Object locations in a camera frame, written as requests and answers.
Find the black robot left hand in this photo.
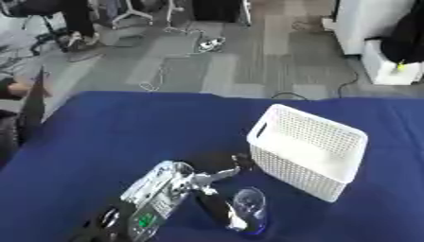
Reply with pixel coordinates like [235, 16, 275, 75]
[184, 152, 257, 233]

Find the white box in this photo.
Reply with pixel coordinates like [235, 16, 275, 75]
[359, 39, 424, 86]

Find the clear blue plastic cup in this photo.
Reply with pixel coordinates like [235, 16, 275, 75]
[230, 186, 271, 236]

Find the white perforated plastic basket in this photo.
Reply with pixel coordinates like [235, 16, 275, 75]
[245, 103, 370, 203]

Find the white power strip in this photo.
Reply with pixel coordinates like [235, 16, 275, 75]
[195, 36, 229, 53]

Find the black cabinet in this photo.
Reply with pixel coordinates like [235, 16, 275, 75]
[188, 0, 254, 26]

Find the white chair base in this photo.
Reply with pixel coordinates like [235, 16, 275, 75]
[107, 0, 158, 30]

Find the black laptop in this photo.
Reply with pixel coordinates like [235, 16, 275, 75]
[14, 65, 50, 147]

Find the person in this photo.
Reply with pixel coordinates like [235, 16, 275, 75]
[58, 0, 103, 49]
[0, 28, 55, 102]

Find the white cabinet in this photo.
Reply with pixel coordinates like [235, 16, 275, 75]
[329, 0, 419, 57]

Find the black bag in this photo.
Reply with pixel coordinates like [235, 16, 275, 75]
[379, 0, 424, 65]

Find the black office chair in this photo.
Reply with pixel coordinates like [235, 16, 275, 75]
[0, 0, 73, 53]

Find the white cable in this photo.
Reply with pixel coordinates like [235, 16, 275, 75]
[135, 27, 224, 93]

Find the black cable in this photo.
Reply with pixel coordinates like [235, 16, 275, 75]
[268, 71, 362, 101]

